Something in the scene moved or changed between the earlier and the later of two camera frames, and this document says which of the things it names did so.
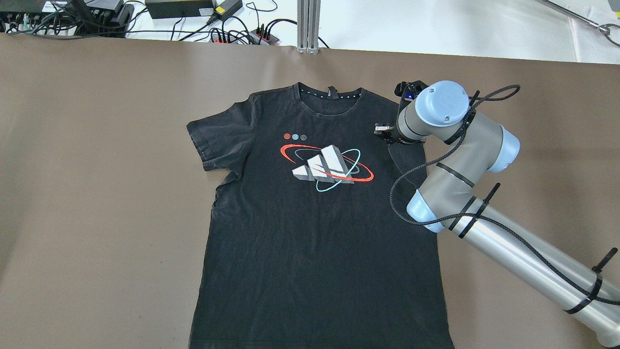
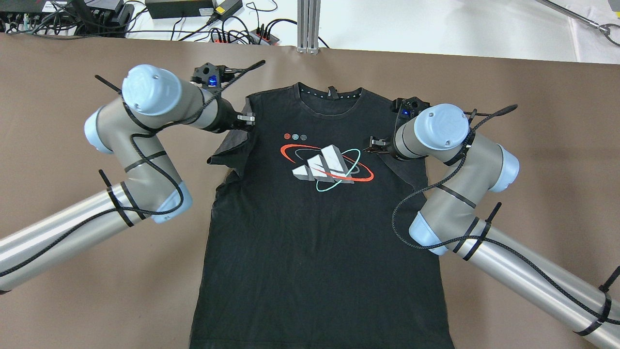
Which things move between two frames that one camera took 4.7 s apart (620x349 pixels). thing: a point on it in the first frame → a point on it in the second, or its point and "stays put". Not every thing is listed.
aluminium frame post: [308, 13] stays put
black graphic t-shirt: [310, 245] stays put
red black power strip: [261, 36] stays put
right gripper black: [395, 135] → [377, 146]
